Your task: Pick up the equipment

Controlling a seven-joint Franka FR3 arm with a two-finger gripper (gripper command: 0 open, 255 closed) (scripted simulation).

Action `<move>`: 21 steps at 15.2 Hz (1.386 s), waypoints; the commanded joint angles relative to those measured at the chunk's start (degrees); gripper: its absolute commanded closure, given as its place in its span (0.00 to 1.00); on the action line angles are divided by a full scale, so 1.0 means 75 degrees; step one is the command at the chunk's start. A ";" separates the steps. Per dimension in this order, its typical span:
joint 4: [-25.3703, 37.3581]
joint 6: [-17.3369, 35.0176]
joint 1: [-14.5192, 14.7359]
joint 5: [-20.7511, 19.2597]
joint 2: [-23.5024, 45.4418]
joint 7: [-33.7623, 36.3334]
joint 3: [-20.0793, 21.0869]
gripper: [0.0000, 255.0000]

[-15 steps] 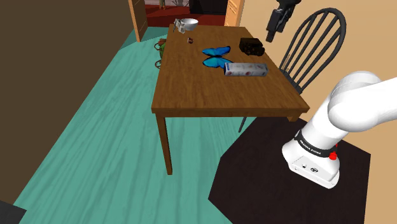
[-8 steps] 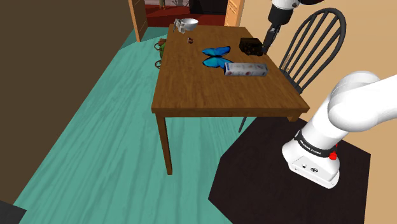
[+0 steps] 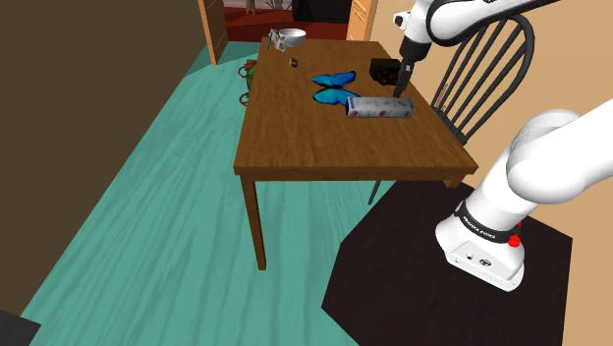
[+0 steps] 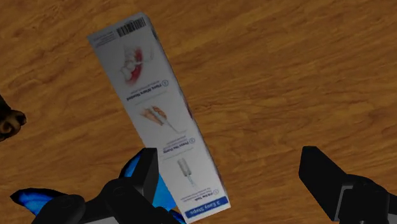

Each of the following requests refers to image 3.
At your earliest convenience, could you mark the light wooden door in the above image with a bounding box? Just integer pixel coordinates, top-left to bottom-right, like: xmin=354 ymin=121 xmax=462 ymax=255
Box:
xmin=196 ymin=0 xmax=231 ymax=67

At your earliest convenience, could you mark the brown wooden table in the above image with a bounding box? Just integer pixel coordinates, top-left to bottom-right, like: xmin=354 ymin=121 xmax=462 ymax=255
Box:
xmin=233 ymin=36 xmax=480 ymax=272

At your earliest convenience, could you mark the blue butterfly figure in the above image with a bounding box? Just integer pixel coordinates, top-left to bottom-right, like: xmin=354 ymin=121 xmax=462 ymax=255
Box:
xmin=311 ymin=70 xmax=362 ymax=107

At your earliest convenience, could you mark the green object on wire stand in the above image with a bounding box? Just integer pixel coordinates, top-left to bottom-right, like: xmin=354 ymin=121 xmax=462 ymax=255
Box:
xmin=237 ymin=59 xmax=257 ymax=106

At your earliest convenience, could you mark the black spindle-back chair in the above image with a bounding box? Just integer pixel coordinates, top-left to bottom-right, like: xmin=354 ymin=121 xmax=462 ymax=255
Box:
xmin=366 ymin=13 xmax=536 ymax=206

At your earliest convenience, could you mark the dark brown box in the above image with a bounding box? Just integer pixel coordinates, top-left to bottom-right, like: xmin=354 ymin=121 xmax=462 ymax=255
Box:
xmin=368 ymin=57 xmax=403 ymax=87

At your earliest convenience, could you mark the light wooden panelled cabinet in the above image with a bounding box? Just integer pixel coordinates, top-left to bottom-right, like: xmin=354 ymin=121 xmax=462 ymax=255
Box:
xmin=346 ymin=0 xmax=380 ymax=43

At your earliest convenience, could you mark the clear glass jug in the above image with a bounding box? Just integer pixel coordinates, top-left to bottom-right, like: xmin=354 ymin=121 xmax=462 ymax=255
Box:
xmin=265 ymin=28 xmax=288 ymax=53

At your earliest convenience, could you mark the white bowl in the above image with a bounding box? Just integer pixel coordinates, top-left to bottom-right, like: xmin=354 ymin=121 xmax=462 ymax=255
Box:
xmin=278 ymin=28 xmax=308 ymax=50

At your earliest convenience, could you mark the white printed carton box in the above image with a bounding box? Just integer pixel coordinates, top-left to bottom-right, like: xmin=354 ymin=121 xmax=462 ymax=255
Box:
xmin=345 ymin=95 xmax=417 ymax=120

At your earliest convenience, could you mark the dark robot stand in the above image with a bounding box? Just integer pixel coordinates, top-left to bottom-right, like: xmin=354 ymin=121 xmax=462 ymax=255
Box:
xmin=320 ymin=179 xmax=575 ymax=346

